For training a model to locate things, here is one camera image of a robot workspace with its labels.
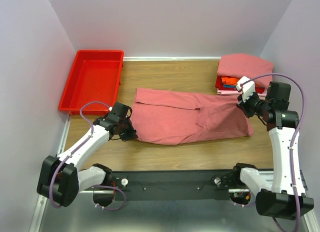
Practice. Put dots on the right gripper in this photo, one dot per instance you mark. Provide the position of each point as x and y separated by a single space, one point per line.
243 105

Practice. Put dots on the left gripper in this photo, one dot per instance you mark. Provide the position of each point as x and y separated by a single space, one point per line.
131 134

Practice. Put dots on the pink t-shirt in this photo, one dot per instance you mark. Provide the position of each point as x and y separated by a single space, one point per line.
171 118

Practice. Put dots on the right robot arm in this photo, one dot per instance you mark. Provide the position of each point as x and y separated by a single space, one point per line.
285 197

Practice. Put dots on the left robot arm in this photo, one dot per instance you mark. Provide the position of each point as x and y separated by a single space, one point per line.
62 177

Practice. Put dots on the folded pink shirt on stack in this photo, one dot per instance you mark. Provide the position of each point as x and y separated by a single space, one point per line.
239 65

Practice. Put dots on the folded bottom red shirt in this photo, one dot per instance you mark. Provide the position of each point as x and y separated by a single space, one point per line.
262 92

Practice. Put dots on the folded red shirt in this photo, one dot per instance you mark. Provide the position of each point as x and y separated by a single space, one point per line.
262 92
219 84

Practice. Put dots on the folded blue shirt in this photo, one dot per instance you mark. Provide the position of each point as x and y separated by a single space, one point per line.
229 87

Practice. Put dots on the folded orange shirt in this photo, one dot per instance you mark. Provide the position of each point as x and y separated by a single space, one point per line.
230 80

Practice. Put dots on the folded light pink shirt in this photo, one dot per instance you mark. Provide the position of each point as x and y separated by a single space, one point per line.
227 92

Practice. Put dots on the red plastic bin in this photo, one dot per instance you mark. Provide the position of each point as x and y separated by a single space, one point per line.
95 75

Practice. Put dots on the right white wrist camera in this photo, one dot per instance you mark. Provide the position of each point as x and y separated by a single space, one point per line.
247 87

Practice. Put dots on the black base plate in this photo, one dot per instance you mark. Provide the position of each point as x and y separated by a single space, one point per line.
170 185

